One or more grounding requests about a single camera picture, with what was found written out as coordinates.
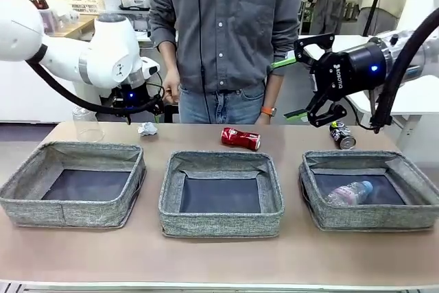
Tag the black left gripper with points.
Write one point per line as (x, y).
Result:
(135, 99)

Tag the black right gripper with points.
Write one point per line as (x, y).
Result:
(356, 68)

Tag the white tissue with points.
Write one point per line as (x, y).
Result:
(147, 130)

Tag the crushed black drink can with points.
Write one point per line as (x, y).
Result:
(343, 135)

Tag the clear plastic bottle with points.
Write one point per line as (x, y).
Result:
(350, 193)

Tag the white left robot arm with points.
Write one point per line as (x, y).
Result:
(106, 53)

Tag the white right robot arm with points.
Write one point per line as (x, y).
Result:
(428, 53)

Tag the person's left forearm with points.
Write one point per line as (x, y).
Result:
(274, 87)

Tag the person's right forearm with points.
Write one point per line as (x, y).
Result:
(167, 56)

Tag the person's right hand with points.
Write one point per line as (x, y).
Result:
(171, 87)

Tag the person's left hand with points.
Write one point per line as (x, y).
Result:
(264, 120)

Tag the blue jeans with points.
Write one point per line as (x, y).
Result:
(195, 107)

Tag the clear plastic cup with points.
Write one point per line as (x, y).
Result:
(87, 126)

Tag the crushed red soda can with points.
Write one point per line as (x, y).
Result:
(240, 138)

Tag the grey button shirt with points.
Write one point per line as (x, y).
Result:
(233, 25)

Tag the white side table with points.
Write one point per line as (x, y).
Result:
(411, 101)

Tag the grey fabric basket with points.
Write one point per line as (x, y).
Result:
(219, 221)
(85, 212)
(370, 217)

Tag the white plastic container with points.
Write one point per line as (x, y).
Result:
(112, 0)

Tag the printed cardboard box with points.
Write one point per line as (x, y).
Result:
(82, 1)

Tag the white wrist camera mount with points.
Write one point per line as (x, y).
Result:
(151, 68)

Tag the aluminium table edge rail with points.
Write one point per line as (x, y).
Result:
(219, 287)

